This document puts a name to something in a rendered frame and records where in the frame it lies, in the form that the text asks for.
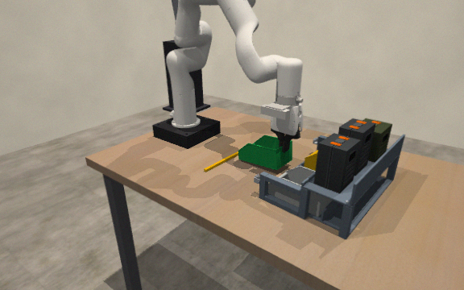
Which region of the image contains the yellow open bin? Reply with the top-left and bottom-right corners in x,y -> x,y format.
304,151 -> 317,171

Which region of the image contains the yellow vertical bar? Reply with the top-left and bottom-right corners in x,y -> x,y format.
204,151 -> 238,172

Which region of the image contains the olive green tool case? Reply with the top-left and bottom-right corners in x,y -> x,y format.
363,118 -> 392,162

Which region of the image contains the green bin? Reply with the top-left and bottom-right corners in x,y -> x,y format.
238,135 -> 292,170

